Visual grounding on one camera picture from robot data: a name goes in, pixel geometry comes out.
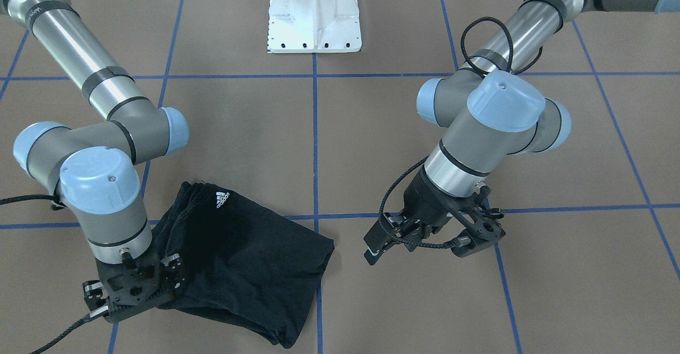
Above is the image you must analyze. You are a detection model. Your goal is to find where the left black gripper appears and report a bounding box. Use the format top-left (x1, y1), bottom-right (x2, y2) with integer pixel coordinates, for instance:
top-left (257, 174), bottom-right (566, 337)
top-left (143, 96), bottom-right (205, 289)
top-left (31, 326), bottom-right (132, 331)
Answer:
top-left (364, 167), bottom-right (468, 265)

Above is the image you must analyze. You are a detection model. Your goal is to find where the black t-shirt with logo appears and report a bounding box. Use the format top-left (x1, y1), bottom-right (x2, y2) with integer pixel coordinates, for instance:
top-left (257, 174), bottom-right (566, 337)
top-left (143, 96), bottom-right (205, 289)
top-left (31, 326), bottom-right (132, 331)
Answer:
top-left (152, 182), bottom-right (334, 349)

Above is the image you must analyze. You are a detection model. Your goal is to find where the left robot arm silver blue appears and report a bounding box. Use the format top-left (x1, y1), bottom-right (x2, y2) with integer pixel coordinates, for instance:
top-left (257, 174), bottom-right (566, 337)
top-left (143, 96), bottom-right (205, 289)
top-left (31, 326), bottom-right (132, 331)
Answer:
top-left (364, 0), bottom-right (678, 265)

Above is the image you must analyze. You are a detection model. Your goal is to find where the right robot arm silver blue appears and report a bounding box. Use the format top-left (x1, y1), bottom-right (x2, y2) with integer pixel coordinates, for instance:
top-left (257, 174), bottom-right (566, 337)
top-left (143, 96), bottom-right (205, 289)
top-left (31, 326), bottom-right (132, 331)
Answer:
top-left (2, 0), bottom-right (190, 300)

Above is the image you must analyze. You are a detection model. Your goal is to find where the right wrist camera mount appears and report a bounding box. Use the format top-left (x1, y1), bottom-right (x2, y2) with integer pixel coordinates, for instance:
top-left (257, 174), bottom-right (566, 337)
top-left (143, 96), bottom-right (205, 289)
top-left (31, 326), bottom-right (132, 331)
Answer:
top-left (82, 250), bottom-right (176, 323)

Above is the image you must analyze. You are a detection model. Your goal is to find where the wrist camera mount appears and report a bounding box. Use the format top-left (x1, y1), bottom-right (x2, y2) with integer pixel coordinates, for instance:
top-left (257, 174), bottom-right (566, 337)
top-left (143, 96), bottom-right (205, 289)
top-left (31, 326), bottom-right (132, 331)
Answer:
top-left (82, 250), bottom-right (176, 323)
top-left (451, 183), bottom-right (506, 258)

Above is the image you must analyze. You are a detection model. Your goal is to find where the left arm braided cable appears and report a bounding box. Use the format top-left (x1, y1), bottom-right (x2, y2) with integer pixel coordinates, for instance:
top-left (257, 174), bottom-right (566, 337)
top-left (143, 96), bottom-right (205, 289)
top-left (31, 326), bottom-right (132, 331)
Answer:
top-left (378, 16), bottom-right (545, 251)

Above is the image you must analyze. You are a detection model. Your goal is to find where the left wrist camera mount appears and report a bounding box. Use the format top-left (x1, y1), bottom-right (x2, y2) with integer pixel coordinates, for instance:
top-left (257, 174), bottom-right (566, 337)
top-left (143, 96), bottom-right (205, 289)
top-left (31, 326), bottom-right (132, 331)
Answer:
top-left (451, 183), bottom-right (506, 258)

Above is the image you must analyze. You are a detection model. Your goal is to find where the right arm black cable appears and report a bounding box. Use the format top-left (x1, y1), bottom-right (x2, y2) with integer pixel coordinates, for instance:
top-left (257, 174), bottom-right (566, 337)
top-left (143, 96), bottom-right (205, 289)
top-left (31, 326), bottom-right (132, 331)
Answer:
top-left (0, 195), bottom-right (115, 354)

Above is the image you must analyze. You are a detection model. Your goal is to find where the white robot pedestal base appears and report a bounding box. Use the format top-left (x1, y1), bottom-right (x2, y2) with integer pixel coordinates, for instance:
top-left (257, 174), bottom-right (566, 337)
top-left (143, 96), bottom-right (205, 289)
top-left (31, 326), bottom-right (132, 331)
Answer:
top-left (267, 0), bottom-right (362, 54)

